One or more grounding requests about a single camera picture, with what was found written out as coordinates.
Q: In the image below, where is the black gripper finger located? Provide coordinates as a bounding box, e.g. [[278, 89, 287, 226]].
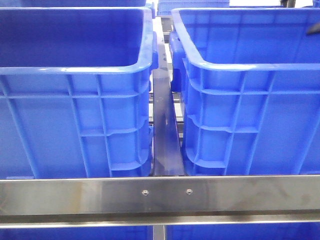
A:
[[306, 23, 320, 36]]

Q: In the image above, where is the right blue plastic bin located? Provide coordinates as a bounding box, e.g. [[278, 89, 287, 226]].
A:
[[170, 7, 320, 176]]

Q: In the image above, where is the blue plastic bin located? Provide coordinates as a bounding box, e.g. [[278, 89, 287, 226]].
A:
[[0, 7, 158, 180], [170, 7, 320, 176]]

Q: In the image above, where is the far right blue bin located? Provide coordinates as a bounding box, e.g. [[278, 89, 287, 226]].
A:
[[157, 0, 230, 16]]

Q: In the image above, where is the dark metal centre divider bar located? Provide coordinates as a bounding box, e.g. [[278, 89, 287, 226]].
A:
[[152, 41, 185, 176]]

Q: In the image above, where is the lower right blue bin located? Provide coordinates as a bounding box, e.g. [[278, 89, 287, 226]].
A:
[[167, 222, 320, 240]]

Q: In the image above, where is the left blue plastic bin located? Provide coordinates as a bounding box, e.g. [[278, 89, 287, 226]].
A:
[[0, 7, 158, 180]]

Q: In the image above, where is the lower left blue bin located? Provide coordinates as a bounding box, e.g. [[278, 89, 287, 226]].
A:
[[0, 226, 153, 240]]

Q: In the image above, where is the far left blue bin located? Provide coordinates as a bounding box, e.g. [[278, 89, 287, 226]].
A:
[[8, 0, 155, 8]]

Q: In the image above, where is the stainless steel front rail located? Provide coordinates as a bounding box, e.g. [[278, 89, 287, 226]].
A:
[[0, 175, 320, 228]]

